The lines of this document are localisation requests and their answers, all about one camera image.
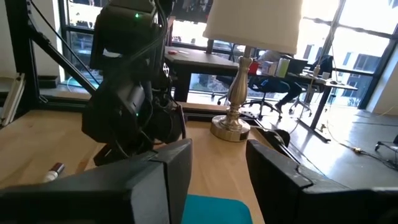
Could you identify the black stand leg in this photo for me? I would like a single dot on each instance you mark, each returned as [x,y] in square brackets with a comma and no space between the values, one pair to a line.
[385,144]

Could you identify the white cup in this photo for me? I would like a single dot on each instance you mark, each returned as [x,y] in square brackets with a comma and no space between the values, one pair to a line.
[326,75]

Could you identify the black laptop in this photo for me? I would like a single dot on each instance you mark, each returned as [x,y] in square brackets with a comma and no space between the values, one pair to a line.
[298,66]

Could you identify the thin white stick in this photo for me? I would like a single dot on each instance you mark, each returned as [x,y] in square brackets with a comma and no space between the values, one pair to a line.
[183,52]

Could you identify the white power strip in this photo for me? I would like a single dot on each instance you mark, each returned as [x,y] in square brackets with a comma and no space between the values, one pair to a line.
[248,114]

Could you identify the white office desk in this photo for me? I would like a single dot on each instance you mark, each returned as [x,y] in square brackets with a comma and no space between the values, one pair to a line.
[323,82]

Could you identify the white box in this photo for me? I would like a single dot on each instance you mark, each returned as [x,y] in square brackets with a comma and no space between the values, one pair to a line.
[268,68]

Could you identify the dark bag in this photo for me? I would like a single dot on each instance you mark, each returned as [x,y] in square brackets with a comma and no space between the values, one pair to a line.
[323,63]

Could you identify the person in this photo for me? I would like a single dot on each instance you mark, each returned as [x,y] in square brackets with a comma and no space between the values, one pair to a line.
[289,90]

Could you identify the small red object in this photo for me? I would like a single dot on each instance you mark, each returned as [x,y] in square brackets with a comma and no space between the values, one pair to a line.
[172,52]

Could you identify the white shade silver table lamp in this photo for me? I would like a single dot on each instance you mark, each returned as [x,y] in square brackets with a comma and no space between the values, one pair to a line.
[248,21]

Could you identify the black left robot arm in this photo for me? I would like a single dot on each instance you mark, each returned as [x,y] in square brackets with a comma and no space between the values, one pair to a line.
[124,34]

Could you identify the pale green canister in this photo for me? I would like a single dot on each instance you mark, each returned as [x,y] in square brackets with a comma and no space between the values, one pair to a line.
[282,68]

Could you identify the small brown food coloring bottle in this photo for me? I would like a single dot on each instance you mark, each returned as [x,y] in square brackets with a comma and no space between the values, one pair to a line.
[56,169]

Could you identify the white metal bar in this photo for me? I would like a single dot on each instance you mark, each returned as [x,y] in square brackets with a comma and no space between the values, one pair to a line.
[12,99]

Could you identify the grey office desk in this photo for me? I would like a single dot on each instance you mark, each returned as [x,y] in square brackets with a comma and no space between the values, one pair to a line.
[199,60]

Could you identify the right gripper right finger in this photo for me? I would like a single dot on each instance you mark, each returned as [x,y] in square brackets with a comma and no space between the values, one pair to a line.
[295,199]

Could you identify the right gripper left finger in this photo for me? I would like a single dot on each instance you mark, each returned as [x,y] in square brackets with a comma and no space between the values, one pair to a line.
[109,196]

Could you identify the teal plastic bin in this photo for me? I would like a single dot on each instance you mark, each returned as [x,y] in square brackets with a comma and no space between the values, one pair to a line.
[214,211]

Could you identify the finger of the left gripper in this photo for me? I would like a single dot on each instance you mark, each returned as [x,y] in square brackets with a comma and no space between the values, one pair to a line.
[109,154]

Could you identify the black office chair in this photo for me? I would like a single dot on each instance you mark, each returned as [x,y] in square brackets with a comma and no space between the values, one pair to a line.
[264,87]

